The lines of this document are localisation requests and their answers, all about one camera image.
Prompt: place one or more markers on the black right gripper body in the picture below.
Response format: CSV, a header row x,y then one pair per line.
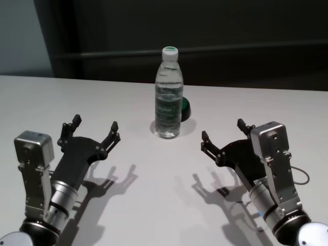
x,y
243,159

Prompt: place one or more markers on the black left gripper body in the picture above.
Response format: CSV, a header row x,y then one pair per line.
x,y
77,159

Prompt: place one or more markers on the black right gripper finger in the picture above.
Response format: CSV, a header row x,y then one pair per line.
x,y
211,148
244,126

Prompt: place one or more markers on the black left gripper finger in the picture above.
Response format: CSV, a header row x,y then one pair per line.
x,y
111,139
68,133

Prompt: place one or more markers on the green button black base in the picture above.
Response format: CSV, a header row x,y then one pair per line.
x,y
186,109

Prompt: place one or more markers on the clear plastic water bottle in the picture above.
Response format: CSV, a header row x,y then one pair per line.
x,y
167,102

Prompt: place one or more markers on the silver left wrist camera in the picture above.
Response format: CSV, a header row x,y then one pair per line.
x,y
33,148

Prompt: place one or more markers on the thin grey horizontal rail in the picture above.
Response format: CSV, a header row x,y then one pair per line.
x,y
115,53

